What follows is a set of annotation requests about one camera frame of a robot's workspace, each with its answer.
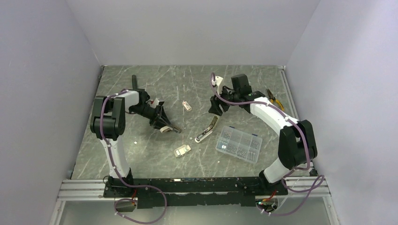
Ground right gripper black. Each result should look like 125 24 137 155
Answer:
208 84 240 116

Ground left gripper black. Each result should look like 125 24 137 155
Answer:
130 104 173 132

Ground brown stapler base part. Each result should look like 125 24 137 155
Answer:
160 126 182 134

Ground white staple box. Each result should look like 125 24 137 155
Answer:
182 101 192 112

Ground white staple box tray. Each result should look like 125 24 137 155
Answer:
174 145 191 158

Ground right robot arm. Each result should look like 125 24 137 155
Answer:
209 73 318 195

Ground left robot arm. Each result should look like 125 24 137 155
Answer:
90 89 180 197

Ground clear plastic screw organizer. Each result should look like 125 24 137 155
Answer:
215 126 262 164

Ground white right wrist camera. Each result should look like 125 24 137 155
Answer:
210 75 223 95

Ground orange handled pliers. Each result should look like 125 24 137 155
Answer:
267 89 284 111

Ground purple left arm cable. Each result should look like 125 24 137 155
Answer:
99 89 168 225

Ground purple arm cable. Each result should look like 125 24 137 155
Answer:
99 89 168 225
210 72 325 217

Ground aluminium frame rail right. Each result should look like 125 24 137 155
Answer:
277 65 318 177

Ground aluminium frame rail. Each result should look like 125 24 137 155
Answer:
57 176 330 201
277 65 318 177

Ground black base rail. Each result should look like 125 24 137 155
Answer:
103 177 288 209

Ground aluminium frame rail front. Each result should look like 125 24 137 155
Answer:
57 176 330 201

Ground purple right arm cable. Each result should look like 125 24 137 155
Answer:
210 72 325 217

